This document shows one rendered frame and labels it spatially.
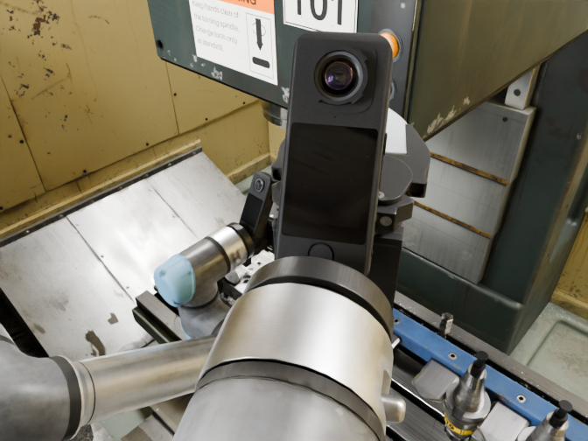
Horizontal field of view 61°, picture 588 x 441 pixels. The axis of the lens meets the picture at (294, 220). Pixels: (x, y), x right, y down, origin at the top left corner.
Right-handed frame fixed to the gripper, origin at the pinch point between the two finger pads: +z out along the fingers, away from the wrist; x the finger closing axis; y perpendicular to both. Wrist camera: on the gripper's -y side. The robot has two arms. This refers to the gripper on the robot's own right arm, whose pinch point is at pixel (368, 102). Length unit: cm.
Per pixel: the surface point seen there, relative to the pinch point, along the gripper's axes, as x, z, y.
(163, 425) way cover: -48, 24, 102
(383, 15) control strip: -0.5, 13.4, -2.4
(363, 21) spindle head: -2.4, 14.7, -1.4
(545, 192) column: 35, 71, 51
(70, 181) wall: -107, 87, 77
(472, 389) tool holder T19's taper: 16, 11, 46
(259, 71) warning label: -15.5, 22.1, 7.2
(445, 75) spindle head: 6.0, 16.8, 4.1
